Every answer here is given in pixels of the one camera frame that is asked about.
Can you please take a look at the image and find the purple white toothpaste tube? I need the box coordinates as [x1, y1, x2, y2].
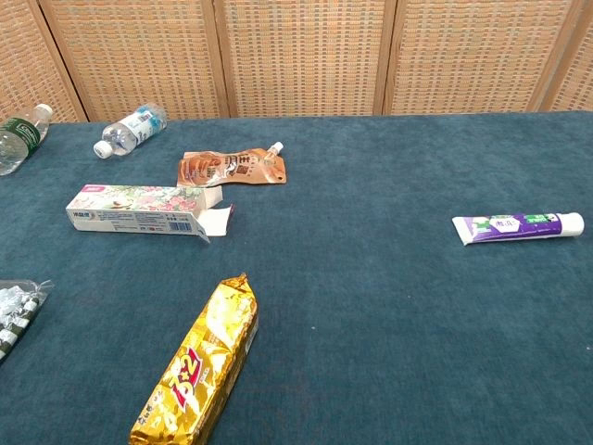
[451, 211, 586, 247]

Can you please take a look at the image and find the orange spout pouch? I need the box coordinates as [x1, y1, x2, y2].
[176, 141, 289, 188]

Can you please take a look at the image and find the teal table cloth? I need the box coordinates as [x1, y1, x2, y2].
[0, 110, 593, 445]

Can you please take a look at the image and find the gold biscuit packet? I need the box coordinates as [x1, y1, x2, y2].
[128, 272, 259, 445]

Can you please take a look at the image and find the woven wooden folding screen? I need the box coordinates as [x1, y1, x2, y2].
[0, 0, 593, 124]

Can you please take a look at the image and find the blue label water bottle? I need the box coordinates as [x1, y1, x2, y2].
[93, 102, 169, 160]

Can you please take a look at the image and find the green label water bottle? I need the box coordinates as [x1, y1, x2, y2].
[0, 103, 54, 177]

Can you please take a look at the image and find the striped clear plastic bag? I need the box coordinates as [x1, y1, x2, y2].
[0, 279, 56, 365]

